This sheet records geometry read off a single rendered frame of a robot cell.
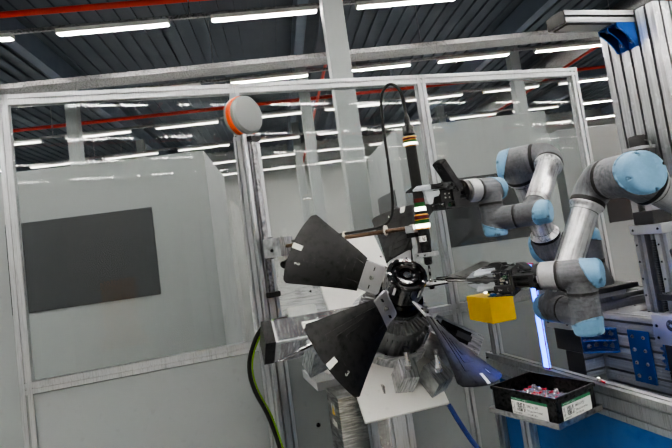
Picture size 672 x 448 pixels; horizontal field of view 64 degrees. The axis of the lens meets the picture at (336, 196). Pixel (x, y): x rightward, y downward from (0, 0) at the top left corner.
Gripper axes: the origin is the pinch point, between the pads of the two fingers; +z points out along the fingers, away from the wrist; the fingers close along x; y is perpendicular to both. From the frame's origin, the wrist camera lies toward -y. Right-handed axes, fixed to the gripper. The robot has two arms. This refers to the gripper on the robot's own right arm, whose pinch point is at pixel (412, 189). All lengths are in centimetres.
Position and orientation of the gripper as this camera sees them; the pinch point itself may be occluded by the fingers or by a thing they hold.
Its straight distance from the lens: 164.4
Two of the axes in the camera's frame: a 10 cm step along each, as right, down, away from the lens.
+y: 1.3, 9.9, -1.0
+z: -8.9, 0.8, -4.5
